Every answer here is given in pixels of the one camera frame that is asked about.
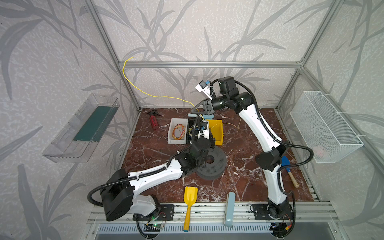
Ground light blue grey bar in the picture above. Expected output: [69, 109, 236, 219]
[224, 192, 236, 228]

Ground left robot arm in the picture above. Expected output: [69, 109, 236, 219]
[87, 116, 215, 222]

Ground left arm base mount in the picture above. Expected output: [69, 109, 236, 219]
[133, 204, 175, 222]

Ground yellow storage bin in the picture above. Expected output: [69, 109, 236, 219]
[208, 120, 224, 146]

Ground white wire mesh basket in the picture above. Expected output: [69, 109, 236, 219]
[290, 91, 364, 164]

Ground grey perforated cable spool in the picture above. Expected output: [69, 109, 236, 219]
[196, 147, 228, 180]

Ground black storage bin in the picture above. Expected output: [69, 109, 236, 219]
[187, 119, 202, 144]

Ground orange and red cable coil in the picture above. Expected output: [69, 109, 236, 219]
[171, 123, 186, 141]

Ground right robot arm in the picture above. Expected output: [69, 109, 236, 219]
[191, 77, 314, 208]

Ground white storage bin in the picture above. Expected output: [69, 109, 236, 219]
[168, 118, 188, 145]

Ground pink object in basket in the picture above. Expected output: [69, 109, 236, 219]
[313, 145, 329, 158]

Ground green circuit board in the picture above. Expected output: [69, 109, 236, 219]
[144, 223, 165, 232]

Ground clear plastic wall tray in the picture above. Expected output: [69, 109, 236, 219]
[43, 94, 120, 163]

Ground blue shovel wooden handle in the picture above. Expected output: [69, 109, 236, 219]
[282, 156, 300, 188]

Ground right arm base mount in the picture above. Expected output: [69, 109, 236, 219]
[250, 204, 294, 221]

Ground red black hand tool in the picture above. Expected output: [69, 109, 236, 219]
[147, 110, 162, 130]

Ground yellow plastic scoop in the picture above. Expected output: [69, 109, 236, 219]
[183, 187, 198, 232]

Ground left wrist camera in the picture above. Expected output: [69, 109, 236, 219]
[198, 120, 211, 140]

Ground aluminium frame rail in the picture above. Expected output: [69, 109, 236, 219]
[119, 61, 302, 69]

